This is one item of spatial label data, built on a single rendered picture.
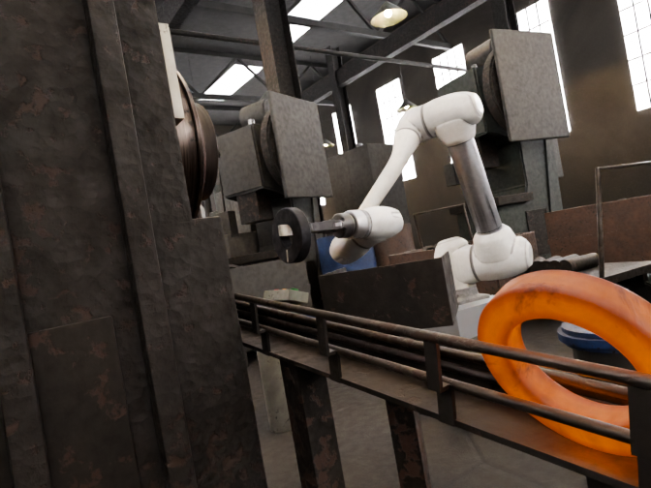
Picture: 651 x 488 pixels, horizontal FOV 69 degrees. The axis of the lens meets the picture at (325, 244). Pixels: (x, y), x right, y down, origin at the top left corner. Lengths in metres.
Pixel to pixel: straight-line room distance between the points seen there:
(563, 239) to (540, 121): 1.95
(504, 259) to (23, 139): 1.62
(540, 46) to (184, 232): 6.19
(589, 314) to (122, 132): 0.72
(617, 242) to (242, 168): 3.58
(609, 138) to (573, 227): 8.63
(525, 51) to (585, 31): 7.44
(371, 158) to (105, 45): 5.52
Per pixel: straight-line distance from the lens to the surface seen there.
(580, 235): 4.85
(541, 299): 0.44
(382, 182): 1.71
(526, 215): 6.43
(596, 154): 13.50
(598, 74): 13.64
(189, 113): 1.25
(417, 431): 1.15
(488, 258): 1.98
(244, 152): 5.15
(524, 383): 0.53
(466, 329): 1.88
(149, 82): 0.95
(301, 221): 1.26
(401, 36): 12.00
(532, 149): 6.73
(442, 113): 1.83
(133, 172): 0.86
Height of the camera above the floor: 0.78
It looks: level
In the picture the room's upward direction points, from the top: 10 degrees counter-clockwise
